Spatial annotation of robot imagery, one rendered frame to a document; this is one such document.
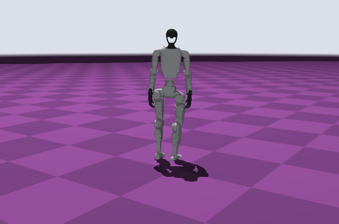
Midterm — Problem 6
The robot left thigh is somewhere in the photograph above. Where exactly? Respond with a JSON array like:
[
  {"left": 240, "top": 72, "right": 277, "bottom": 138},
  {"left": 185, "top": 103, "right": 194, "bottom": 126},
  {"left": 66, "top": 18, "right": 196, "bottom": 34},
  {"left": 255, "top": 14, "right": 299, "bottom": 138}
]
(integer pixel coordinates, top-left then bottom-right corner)
[{"left": 152, "top": 88, "right": 164, "bottom": 129}]

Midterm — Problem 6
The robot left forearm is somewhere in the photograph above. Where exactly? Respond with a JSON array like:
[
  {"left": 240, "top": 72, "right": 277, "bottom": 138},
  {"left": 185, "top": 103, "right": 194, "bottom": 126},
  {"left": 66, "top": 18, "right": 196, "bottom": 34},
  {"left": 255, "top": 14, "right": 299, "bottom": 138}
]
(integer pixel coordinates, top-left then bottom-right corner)
[{"left": 148, "top": 69, "right": 156, "bottom": 93}]

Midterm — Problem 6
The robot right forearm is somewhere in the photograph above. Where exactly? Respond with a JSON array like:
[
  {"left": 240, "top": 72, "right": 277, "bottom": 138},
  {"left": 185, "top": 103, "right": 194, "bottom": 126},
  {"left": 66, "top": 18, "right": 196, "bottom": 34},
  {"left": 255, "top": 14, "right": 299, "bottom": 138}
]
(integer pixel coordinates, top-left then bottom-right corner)
[{"left": 185, "top": 71, "right": 193, "bottom": 93}]

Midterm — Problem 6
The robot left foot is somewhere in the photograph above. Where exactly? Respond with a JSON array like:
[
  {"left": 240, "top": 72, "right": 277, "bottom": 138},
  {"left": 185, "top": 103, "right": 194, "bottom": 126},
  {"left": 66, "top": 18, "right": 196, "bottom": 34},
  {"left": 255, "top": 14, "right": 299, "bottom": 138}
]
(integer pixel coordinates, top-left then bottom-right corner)
[{"left": 154, "top": 152, "right": 165, "bottom": 159}]

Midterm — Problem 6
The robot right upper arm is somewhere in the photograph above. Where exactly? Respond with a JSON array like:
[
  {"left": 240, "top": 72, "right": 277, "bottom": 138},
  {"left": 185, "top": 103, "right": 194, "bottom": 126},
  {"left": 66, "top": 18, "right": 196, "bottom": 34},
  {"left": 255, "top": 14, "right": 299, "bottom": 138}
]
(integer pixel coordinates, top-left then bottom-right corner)
[{"left": 181, "top": 50, "right": 190, "bottom": 76}]

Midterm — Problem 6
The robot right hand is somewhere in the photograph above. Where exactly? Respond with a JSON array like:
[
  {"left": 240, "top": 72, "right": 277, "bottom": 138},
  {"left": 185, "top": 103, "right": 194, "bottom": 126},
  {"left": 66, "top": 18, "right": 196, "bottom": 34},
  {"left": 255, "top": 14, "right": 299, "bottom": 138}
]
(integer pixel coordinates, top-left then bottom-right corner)
[{"left": 185, "top": 90, "right": 192, "bottom": 109}]

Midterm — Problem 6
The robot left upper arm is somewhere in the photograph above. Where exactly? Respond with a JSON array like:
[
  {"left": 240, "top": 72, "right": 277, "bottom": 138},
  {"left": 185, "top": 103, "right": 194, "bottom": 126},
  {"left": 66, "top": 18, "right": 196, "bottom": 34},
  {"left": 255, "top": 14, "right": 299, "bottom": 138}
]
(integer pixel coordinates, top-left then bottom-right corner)
[{"left": 151, "top": 49, "right": 161, "bottom": 75}]

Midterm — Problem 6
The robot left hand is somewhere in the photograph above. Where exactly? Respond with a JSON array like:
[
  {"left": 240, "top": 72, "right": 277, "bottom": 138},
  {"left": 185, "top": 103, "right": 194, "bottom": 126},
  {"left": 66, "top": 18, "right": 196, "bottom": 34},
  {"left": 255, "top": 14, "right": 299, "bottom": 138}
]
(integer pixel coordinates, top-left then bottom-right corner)
[{"left": 148, "top": 88, "right": 154, "bottom": 107}]

